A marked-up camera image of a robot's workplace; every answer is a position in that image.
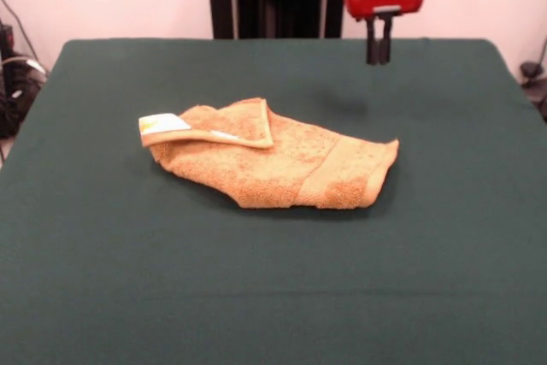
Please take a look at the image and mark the dark green tablecloth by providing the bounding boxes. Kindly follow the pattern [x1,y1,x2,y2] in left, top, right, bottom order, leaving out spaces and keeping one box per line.
[0,38,547,365]

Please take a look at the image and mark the black cable bundle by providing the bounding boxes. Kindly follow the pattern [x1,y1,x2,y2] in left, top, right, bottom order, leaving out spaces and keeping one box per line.
[0,55,48,140]

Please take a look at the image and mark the orange terry towel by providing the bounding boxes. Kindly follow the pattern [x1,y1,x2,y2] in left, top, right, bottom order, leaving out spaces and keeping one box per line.
[138,97,401,211]

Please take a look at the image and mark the thin grey cable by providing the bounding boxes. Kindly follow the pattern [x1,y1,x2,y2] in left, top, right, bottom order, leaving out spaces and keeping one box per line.
[0,0,42,67]

